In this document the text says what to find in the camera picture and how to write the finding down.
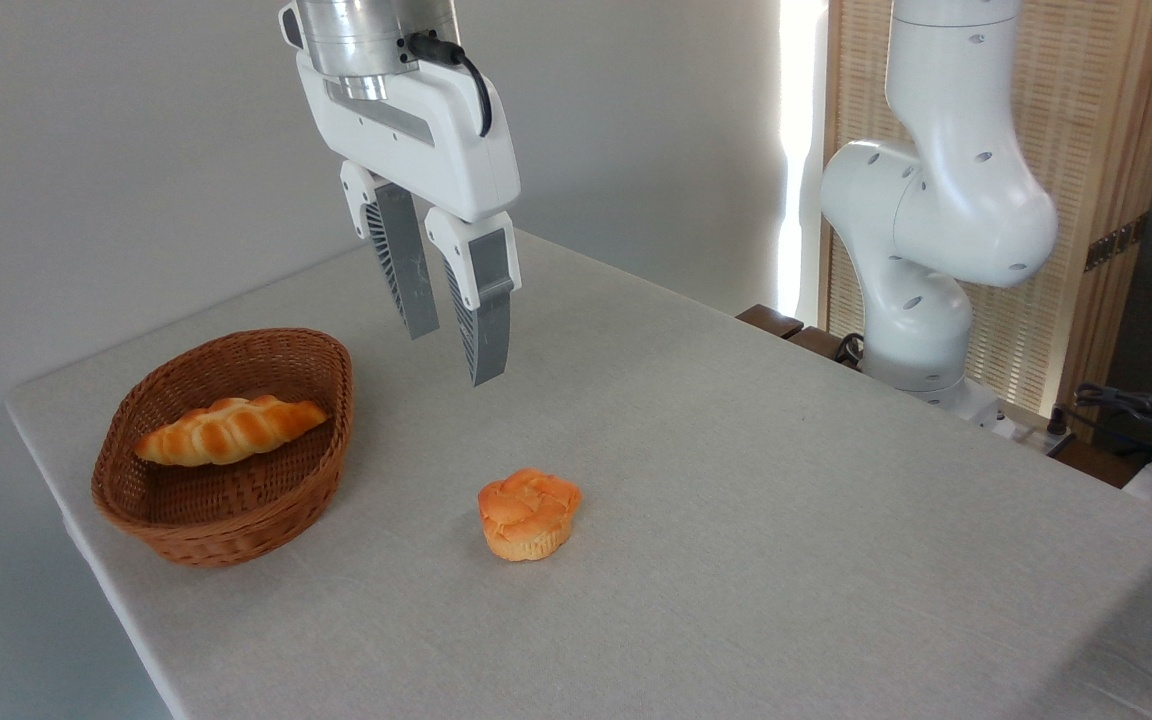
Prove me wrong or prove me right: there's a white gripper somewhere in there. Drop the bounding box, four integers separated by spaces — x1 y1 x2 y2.
295 50 523 388

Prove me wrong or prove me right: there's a long braided bread loaf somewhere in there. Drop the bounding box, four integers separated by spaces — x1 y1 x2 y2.
134 394 329 468

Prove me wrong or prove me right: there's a round orange bread bun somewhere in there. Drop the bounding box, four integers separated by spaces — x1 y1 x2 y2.
477 468 583 563

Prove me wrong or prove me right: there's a brown wicker basket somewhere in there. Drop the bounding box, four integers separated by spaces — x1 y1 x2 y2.
90 328 355 569

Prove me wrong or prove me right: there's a grey tablecloth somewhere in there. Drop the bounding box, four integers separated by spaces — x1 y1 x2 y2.
4 228 1152 720

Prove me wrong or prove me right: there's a dark brown wooden furniture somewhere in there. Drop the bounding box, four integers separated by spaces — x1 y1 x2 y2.
735 304 865 371

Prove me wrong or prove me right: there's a white power strip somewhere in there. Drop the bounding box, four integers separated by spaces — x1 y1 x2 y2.
1011 405 1079 457

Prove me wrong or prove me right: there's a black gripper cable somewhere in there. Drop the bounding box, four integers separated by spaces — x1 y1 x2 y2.
407 33 494 139

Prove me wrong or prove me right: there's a black cable bundle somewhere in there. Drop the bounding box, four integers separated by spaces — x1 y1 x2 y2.
1074 372 1152 471

